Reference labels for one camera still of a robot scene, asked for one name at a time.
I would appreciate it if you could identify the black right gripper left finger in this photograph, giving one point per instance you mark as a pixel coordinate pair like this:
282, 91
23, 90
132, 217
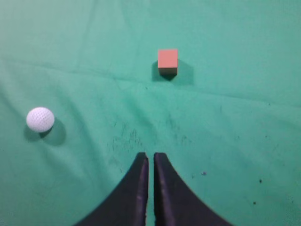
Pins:
126, 204

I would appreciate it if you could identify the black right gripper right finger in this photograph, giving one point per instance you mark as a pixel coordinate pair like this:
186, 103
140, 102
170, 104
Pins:
174, 202

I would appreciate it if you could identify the orange cube block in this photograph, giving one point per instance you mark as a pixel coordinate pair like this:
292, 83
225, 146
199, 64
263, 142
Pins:
168, 61

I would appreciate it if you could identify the green table cloth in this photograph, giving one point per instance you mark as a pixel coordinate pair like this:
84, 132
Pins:
229, 121

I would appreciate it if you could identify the white golf ball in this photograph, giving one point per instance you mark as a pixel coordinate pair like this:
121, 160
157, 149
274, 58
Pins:
40, 119

